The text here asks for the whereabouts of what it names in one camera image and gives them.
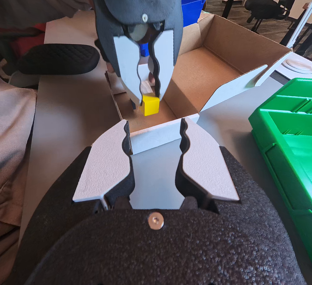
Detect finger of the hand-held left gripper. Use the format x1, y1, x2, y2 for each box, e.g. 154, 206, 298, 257
113, 35, 145, 106
147, 29, 175, 100

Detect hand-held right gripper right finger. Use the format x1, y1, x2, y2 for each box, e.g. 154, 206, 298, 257
175, 117, 241, 214

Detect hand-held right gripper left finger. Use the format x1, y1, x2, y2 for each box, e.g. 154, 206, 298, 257
73, 119, 136, 211

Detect white cardboard box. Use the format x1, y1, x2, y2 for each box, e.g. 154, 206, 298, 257
105, 13, 293, 156

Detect yellow cube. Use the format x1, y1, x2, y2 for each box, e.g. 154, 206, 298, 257
140, 94, 160, 117

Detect blue plastic bin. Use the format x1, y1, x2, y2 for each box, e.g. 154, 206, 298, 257
182, 0, 207, 27

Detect green plastic bin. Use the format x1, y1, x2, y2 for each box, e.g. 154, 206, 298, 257
248, 78, 312, 254

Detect black chair armrest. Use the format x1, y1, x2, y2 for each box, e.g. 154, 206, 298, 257
17, 43, 101, 75

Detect beige pants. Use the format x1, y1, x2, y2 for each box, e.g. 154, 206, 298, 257
0, 78, 38, 237

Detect black office chair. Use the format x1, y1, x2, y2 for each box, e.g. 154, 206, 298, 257
244, 0, 290, 33

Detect white lamp base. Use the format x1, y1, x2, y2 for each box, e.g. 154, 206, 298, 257
280, 9, 312, 74

